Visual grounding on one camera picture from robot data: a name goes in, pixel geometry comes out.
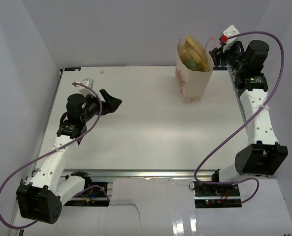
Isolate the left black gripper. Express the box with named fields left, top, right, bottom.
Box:
left=81, top=89, right=122, bottom=123

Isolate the kettle chips bag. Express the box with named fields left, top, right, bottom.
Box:
left=181, top=35, right=210, bottom=72

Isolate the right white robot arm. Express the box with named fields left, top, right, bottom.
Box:
left=210, top=40, right=288, bottom=196

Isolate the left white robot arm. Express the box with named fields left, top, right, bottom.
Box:
left=16, top=89, right=122, bottom=224

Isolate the beige paper bag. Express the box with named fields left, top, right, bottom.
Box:
left=175, top=38, right=213, bottom=103

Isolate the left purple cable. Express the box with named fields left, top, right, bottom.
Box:
left=0, top=82, right=111, bottom=228

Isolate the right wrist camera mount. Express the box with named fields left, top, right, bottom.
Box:
left=220, top=25, right=240, bottom=52

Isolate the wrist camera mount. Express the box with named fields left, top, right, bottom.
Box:
left=220, top=25, right=240, bottom=52
left=79, top=78, right=94, bottom=97

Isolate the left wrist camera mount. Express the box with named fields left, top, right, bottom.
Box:
left=79, top=78, right=94, bottom=97

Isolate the aluminium front rail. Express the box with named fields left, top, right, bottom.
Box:
left=17, top=169, right=220, bottom=180

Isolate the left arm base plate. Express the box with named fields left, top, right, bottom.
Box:
left=65, top=181, right=109, bottom=207

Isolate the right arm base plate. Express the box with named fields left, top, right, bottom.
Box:
left=189, top=181, right=242, bottom=209

